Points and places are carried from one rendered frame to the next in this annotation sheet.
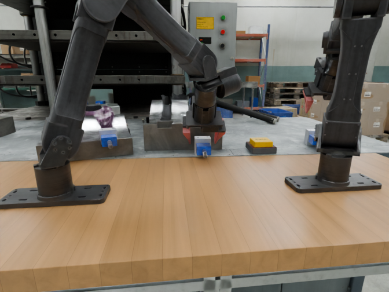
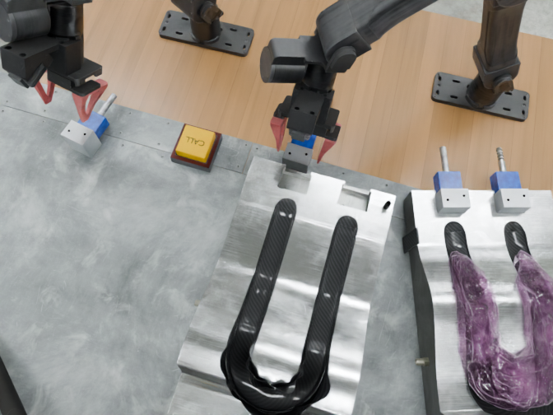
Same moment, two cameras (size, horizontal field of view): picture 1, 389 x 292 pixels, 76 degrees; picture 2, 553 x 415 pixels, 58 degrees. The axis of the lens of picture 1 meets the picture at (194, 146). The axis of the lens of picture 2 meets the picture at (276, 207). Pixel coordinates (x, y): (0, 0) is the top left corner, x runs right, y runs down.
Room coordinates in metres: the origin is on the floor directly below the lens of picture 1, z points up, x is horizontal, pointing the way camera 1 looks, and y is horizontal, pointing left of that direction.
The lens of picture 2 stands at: (1.17, 0.06, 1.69)
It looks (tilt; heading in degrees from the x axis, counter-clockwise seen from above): 69 degrees down; 196
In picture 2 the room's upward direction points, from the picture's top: 5 degrees clockwise
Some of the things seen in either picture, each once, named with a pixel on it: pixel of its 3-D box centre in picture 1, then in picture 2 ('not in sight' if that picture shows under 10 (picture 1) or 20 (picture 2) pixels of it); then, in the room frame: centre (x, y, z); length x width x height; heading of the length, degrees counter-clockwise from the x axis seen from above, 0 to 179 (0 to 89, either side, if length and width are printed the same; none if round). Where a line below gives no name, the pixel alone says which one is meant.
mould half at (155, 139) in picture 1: (181, 117); (284, 314); (1.04, 0.05, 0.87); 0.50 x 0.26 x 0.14; 4
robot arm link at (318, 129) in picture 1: (336, 139); (199, 2); (0.54, -0.32, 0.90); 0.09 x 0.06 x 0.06; 67
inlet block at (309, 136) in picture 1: (318, 140); (95, 120); (0.82, -0.42, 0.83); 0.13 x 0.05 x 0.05; 173
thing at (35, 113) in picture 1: (101, 113); not in sight; (1.88, 0.71, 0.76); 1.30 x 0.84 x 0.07; 94
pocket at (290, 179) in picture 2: not in sight; (295, 183); (0.82, -0.01, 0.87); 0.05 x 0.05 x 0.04; 4
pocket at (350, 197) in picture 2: (165, 128); (353, 199); (0.81, 0.10, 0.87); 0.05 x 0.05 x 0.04; 4
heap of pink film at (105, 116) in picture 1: (89, 115); (512, 323); (0.93, 0.40, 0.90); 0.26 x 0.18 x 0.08; 21
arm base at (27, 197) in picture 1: (54, 179); (487, 86); (0.46, 0.28, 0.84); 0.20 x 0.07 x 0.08; 96
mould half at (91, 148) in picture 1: (88, 126); (504, 328); (0.93, 0.40, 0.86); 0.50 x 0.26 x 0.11; 21
